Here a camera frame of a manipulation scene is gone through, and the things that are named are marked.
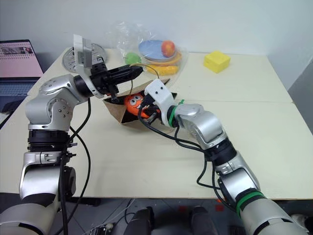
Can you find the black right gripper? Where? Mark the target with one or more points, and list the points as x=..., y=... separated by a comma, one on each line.
x=149, y=101

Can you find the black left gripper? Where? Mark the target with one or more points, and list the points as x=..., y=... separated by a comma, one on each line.
x=101, y=76

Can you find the orange plush toy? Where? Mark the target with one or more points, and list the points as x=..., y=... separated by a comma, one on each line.
x=132, y=103

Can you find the brown paper bag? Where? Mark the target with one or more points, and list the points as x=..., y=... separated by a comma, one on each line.
x=115, y=111

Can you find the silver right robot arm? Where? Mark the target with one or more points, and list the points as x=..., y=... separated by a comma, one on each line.
x=210, y=127

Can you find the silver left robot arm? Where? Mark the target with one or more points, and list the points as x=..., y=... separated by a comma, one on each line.
x=46, y=110

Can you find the clear plastic bag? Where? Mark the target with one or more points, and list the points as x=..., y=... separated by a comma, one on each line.
x=137, y=34

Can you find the green toy fruit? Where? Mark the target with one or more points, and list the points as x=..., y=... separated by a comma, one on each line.
x=133, y=58

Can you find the blue plate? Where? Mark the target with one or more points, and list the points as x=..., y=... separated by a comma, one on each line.
x=150, y=50

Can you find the yellow toy banana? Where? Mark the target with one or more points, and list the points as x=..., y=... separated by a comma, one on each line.
x=163, y=70

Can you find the red toy apple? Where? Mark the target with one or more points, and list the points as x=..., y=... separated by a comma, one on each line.
x=168, y=48

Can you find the yellow plates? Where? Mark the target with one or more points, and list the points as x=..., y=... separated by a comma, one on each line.
x=178, y=57

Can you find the round grey metal disc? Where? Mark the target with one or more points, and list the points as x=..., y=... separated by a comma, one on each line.
x=69, y=60

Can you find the yellow cheese block toy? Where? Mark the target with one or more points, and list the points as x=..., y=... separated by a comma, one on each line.
x=216, y=61

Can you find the open laptop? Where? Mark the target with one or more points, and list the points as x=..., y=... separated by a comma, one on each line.
x=17, y=63

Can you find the dark rounded shape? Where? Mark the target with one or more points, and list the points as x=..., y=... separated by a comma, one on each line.
x=143, y=220

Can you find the black computer mouse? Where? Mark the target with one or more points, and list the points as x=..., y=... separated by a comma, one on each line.
x=8, y=105

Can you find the small red floor object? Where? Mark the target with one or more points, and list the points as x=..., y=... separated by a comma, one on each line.
x=219, y=207

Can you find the white object on floor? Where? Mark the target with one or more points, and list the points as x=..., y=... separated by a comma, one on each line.
x=298, y=220

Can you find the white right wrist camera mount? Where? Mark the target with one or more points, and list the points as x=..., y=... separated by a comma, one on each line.
x=160, y=91

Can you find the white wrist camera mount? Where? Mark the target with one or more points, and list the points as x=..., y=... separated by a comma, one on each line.
x=160, y=91
x=82, y=52

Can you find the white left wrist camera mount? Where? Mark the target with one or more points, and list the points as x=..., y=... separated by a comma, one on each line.
x=82, y=52

